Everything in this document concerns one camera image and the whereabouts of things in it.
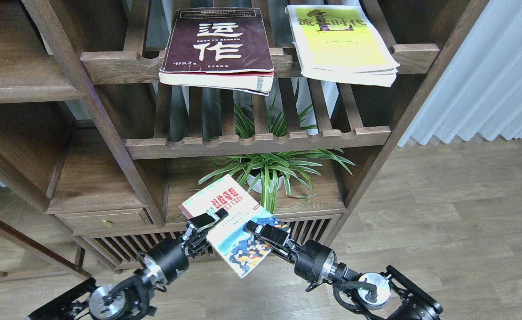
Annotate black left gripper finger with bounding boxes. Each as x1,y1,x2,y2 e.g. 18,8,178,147
184,208,228,256

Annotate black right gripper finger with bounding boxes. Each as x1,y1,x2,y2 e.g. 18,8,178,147
271,245,297,263
244,220,292,249

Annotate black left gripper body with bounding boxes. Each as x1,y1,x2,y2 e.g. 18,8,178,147
137,236,190,287

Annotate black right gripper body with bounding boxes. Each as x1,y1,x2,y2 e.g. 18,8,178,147
285,240,338,292

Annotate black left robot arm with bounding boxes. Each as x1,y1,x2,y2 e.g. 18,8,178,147
28,208,228,320

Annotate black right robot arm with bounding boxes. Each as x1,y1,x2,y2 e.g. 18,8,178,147
245,221,443,320

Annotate white plant pot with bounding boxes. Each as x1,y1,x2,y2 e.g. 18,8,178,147
246,171,284,194

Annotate green spider plant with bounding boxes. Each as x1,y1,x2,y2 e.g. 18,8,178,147
198,85,355,212

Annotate dark wooden bookshelf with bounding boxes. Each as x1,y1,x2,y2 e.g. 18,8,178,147
0,0,488,271

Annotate maroon book white characters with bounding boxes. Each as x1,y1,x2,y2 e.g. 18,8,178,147
159,7,274,96

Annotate yellow green cover book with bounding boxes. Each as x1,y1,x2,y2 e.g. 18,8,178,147
285,5,399,87

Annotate white pleated curtain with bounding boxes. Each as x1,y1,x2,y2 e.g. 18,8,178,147
398,0,522,147

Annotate dark wooden side frame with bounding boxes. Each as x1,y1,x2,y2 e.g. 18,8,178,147
0,160,92,280

